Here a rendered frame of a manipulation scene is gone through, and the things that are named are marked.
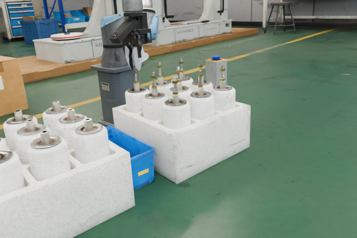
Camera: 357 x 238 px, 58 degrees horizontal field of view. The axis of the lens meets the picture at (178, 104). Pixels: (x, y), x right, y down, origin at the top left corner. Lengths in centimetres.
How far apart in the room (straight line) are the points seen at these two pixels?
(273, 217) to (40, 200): 61
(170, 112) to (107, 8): 247
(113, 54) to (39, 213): 85
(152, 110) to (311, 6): 523
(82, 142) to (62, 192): 13
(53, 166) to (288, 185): 71
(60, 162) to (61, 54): 222
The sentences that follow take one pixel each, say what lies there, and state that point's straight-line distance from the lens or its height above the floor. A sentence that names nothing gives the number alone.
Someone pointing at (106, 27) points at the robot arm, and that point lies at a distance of 150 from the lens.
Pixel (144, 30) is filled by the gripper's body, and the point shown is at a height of 48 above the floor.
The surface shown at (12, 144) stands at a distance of 109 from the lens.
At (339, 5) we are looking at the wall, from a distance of 602.
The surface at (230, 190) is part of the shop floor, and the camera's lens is 106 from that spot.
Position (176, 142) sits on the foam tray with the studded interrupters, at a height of 15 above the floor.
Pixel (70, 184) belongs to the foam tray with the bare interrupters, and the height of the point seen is 15.
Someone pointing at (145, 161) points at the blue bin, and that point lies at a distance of 106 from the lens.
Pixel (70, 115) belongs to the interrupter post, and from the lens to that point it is 101.
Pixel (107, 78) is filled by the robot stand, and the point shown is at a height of 25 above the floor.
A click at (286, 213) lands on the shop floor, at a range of 99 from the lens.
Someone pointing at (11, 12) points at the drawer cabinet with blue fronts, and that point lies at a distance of 638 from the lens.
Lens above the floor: 59
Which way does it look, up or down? 18 degrees down
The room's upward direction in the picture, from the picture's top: 3 degrees counter-clockwise
